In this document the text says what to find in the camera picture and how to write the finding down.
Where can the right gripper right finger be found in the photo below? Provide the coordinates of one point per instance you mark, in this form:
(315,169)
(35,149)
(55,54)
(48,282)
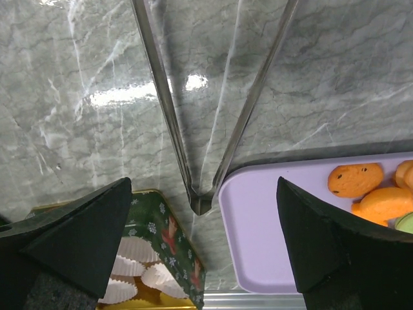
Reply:
(351,263)

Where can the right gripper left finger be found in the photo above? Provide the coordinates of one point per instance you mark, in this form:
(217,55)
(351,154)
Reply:
(63,258)

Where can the orange fish cookie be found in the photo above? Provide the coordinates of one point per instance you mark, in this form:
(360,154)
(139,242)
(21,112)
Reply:
(382,205)

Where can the round chocolate chip cookie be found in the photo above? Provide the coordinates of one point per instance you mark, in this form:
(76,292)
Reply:
(352,181)

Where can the lilac plastic tray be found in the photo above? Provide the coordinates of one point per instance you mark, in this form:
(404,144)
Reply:
(258,203)

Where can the round orange cookie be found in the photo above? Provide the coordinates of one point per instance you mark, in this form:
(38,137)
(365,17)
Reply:
(403,175)

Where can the metal tongs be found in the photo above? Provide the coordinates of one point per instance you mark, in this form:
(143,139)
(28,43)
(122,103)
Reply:
(209,61)

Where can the white paper cup centre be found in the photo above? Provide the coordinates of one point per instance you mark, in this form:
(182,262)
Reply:
(127,267)

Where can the white paper cup front-left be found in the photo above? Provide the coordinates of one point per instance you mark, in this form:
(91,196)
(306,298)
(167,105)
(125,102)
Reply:
(119,289)

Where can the white paper cup back-right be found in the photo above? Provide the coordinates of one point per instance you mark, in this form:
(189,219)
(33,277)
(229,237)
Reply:
(137,249)

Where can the green sandwich cookie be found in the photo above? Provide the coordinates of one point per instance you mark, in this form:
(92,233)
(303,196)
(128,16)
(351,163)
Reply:
(405,223)

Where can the green christmas cookie tin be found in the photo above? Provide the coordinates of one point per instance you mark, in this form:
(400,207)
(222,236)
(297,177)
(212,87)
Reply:
(151,218)

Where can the white paper cup front-right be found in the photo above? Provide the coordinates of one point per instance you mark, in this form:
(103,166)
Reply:
(158,277)

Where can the aluminium rail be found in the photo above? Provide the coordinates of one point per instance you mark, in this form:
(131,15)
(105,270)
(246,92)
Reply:
(244,300)

